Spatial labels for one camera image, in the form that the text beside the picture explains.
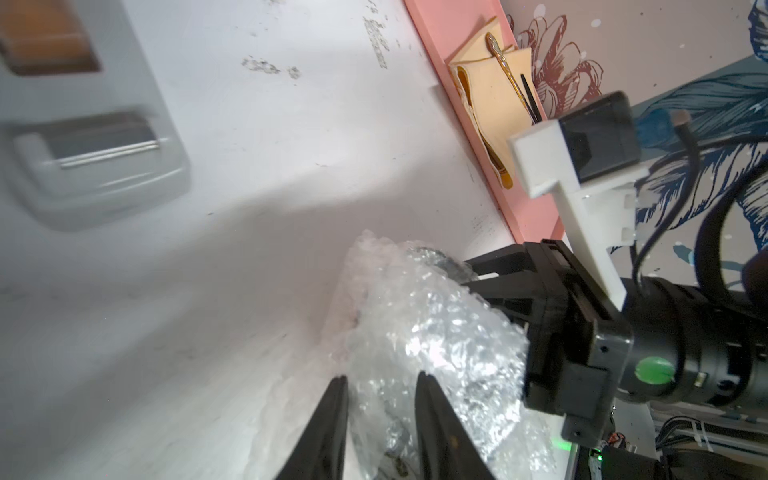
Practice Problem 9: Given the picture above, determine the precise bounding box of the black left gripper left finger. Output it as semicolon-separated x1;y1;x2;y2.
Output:
276;376;349;480

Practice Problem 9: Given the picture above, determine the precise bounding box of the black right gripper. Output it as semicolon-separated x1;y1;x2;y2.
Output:
467;240;633;447

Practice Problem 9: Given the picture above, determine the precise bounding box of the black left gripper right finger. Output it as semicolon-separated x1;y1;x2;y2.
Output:
415;372;494;480

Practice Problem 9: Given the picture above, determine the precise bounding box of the bubble wrap sheet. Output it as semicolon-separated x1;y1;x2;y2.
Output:
244;231;556;479

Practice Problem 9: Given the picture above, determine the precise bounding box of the pink floral leaf bowl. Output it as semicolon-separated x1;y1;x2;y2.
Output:
410;246;478;284

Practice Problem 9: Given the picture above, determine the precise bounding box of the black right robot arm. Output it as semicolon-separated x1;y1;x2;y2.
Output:
468;240;767;447

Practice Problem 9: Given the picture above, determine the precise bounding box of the gold spoon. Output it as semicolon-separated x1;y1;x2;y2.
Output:
485;33;537;123

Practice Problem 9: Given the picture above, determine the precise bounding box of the pink plastic tray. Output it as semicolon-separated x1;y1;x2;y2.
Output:
405;1;564;243

